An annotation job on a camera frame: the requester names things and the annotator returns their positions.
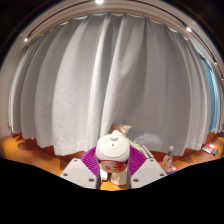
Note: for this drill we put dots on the white and pink flowers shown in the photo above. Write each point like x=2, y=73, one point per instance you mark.
x=122, y=128

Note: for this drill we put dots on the clear bottle green cap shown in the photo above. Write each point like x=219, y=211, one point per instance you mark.
x=168, y=156

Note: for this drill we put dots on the white curtain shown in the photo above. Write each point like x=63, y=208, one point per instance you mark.
x=100, y=83

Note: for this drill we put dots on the red and white charger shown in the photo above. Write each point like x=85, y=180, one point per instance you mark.
x=112, y=150

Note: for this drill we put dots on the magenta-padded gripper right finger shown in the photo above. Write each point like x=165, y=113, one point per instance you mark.
x=148, y=171

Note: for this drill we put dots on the window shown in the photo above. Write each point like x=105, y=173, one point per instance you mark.
x=208, y=90

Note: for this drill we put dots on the small black item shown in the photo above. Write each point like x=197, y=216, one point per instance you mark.
x=215, y=152

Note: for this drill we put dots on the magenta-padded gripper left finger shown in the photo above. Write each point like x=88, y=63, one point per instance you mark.
x=78, y=171

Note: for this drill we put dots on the white ceramic vase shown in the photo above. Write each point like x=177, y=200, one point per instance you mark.
x=118, y=178

